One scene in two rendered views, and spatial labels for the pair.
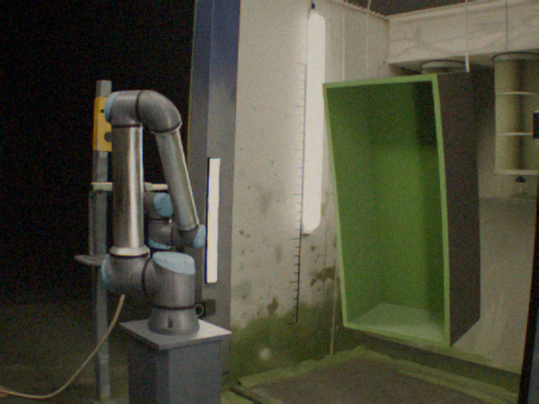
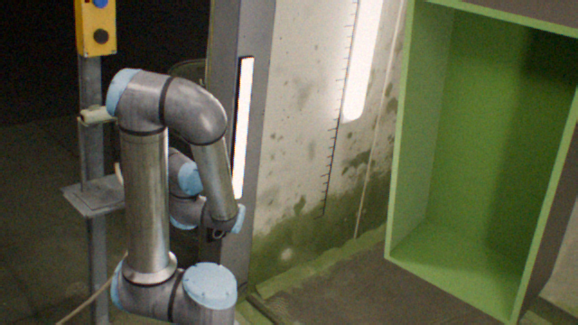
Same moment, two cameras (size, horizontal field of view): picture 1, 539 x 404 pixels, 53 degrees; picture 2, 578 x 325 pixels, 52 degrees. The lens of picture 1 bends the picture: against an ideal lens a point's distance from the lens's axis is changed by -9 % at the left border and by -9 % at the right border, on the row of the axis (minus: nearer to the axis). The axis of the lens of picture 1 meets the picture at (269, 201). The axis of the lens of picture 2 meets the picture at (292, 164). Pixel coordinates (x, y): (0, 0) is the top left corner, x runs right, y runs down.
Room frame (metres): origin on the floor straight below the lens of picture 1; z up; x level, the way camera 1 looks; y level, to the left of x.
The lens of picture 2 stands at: (0.72, 0.29, 1.95)
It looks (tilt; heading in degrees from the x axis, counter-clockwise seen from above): 27 degrees down; 354
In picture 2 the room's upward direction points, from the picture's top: 8 degrees clockwise
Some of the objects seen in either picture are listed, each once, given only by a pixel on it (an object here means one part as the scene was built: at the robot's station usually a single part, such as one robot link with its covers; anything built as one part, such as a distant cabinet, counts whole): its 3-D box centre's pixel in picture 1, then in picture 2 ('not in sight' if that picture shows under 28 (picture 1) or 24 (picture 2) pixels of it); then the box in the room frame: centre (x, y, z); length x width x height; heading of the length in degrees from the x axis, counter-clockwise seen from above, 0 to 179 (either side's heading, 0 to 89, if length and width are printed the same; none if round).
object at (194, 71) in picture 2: not in sight; (220, 78); (3.82, 0.41, 0.86); 0.54 x 0.54 x 0.01
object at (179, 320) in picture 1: (173, 315); not in sight; (2.04, 0.33, 0.69); 0.19 x 0.19 x 0.10
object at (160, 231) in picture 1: (162, 233); (187, 207); (2.33, 0.43, 0.96); 0.12 x 0.09 x 0.12; 76
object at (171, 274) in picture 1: (171, 277); (206, 301); (2.04, 0.34, 0.83); 0.17 x 0.15 x 0.18; 76
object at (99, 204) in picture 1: (98, 246); (93, 168); (2.78, 0.83, 0.82); 0.06 x 0.06 x 1.64; 41
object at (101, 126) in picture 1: (106, 124); (95, 15); (2.73, 0.80, 1.42); 0.12 x 0.06 x 0.26; 131
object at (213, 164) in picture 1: (212, 220); (239, 131); (2.93, 0.29, 0.96); 0.06 x 0.02 x 0.63; 131
